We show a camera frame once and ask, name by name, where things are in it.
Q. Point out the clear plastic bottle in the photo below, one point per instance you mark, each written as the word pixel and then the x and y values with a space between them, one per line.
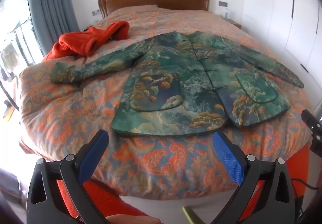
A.
pixel 227 13

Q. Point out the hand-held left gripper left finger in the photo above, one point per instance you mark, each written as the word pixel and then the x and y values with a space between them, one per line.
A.
pixel 94 149

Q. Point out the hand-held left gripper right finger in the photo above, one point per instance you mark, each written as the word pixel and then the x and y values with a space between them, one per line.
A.
pixel 227 157

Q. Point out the grey wall switch panel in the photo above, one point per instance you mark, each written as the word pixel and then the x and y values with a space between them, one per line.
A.
pixel 223 4
pixel 96 13

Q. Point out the orange floral quilt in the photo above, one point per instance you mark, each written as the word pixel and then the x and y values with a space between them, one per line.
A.
pixel 75 118

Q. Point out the glass balcony door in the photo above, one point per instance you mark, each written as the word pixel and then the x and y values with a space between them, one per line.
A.
pixel 15 37

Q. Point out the green patterned silk jacket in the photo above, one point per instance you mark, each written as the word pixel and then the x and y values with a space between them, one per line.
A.
pixel 196 93

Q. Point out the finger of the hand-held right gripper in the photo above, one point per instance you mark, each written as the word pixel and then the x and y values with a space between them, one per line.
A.
pixel 310 120
pixel 317 147

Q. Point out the person's left hand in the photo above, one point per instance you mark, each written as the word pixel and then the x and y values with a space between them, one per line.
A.
pixel 130 220

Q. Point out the red knit cloth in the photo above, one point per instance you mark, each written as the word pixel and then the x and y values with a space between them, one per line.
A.
pixel 298 163
pixel 100 201

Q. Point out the olive green object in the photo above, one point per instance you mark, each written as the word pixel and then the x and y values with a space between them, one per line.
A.
pixel 190 216

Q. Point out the white wardrobe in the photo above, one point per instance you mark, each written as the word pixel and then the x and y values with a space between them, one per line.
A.
pixel 289 12

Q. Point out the blue-grey curtain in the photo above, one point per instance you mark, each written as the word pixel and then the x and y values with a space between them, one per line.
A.
pixel 50 7

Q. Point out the wooden nightstand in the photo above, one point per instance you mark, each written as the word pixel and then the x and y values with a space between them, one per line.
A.
pixel 235 23

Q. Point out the orange knit sweater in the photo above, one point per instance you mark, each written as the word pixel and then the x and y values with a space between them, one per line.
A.
pixel 78 42

